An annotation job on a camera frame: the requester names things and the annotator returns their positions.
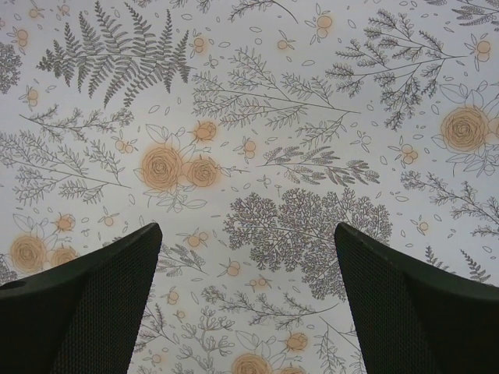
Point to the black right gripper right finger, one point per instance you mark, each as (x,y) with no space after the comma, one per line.
(411,317)

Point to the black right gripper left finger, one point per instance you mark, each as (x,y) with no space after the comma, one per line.
(84,315)

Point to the floral patterned table mat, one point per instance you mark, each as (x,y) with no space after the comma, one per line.
(247,130)

